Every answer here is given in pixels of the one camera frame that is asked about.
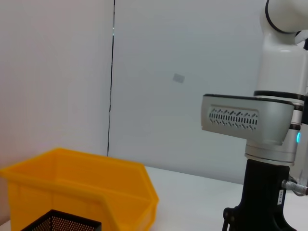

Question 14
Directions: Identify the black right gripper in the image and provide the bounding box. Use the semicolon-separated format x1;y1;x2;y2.
222;158;296;231

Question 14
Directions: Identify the black mesh pen holder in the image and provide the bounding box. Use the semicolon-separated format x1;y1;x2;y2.
20;209;102;231

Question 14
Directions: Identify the yellow plastic bin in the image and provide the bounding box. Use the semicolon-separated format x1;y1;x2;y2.
0;147;160;231

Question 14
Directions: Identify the right wrist connector cable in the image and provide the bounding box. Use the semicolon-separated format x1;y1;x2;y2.
281;177;308;197

